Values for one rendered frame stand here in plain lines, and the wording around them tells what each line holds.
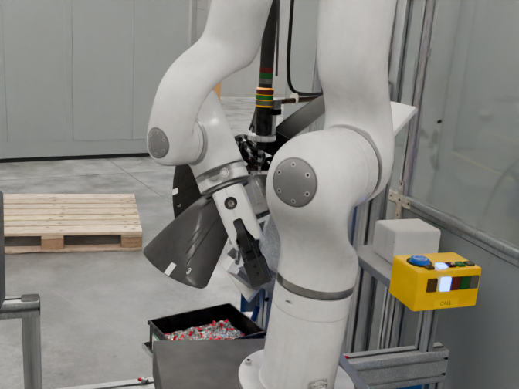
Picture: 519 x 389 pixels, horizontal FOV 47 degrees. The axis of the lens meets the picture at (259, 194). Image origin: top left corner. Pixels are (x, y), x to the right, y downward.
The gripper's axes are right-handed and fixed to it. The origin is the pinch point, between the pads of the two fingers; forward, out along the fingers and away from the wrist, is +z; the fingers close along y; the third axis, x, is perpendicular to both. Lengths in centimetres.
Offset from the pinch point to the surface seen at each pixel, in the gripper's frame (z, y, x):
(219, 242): -10, 52, 9
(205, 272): -4, 49, 15
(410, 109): -25, 63, -51
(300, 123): -31, 56, -21
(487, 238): 16, 79, -62
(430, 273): 13.0, 28.7, -31.6
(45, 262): -50, 287, 141
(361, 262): 10, 94, -27
